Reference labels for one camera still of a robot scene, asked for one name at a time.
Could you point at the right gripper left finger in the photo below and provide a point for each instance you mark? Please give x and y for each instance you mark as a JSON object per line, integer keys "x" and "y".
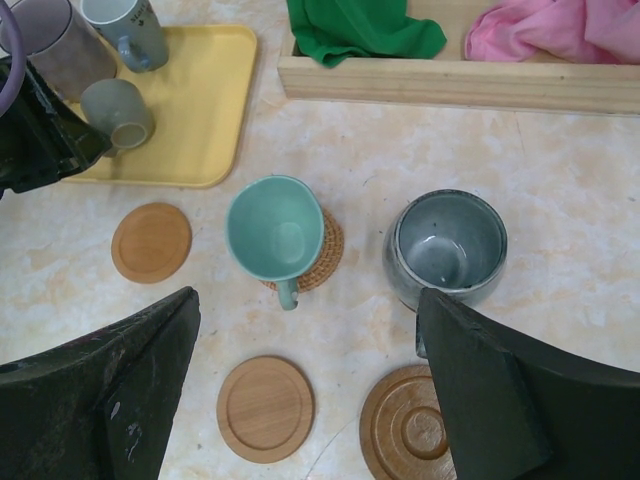
{"x": 100, "y": 406}

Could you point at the yellow tray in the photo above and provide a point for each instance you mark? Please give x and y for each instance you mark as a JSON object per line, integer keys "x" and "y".
{"x": 198, "y": 101}

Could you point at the small olive mug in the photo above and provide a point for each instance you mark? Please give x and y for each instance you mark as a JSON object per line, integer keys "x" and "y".
{"x": 116, "y": 108}

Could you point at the wooden rack base tray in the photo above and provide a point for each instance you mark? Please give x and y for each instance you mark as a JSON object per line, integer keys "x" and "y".
{"x": 542, "y": 83}

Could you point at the purple mug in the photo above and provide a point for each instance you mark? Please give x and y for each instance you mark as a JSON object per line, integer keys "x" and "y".
{"x": 62, "y": 47}

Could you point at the teal mug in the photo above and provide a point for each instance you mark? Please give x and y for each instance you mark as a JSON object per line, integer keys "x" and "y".
{"x": 275, "y": 231}

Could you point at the pink shirt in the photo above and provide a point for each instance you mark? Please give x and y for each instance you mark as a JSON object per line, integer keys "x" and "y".
{"x": 583, "y": 32}

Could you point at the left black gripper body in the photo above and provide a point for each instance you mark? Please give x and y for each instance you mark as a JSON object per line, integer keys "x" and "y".
{"x": 43, "y": 141}

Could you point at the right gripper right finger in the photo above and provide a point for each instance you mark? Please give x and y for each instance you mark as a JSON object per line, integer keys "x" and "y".
{"x": 515, "y": 407}

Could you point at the dark speckled grey mug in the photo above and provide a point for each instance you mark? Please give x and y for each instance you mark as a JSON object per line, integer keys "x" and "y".
{"x": 450, "y": 240}

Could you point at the grey-white mug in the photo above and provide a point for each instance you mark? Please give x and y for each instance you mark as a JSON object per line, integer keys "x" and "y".
{"x": 132, "y": 28}

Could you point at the light wooden coaster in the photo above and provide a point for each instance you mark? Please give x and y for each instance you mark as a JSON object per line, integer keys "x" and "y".
{"x": 151, "y": 243}

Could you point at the small orange wooden coaster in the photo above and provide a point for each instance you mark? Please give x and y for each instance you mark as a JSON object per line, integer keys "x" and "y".
{"x": 265, "y": 409}

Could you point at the green shirt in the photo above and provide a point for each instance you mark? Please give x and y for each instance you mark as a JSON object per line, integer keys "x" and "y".
{"x": 331, "y": 31}

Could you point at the large brown wooden coaster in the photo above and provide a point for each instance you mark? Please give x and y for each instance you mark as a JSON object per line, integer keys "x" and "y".
{"x": 402, "y": 433}

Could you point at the woven rattan coaster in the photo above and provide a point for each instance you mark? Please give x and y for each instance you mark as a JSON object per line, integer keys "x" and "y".
{"x": 329, "y": 257}

